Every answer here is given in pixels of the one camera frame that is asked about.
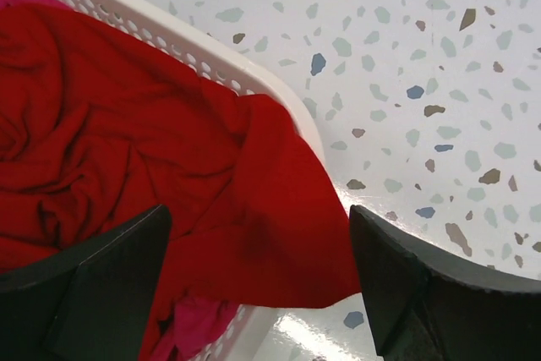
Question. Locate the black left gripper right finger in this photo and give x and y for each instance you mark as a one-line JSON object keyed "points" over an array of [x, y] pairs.
{"points": [[425, 303]]}

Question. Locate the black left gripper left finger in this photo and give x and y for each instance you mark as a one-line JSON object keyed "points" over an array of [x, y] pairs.
{"points": [[89, 302]]}

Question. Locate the red t shirt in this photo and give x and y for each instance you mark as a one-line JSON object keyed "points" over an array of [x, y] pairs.
{"points": [[98, 126]]}

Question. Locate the magenta t shirt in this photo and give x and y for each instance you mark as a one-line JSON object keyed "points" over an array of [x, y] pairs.
{"points": [[196, 322]]}

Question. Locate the white perforated laundry basket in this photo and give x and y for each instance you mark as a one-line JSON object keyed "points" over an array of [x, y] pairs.
{"points": [[205, 55]]}

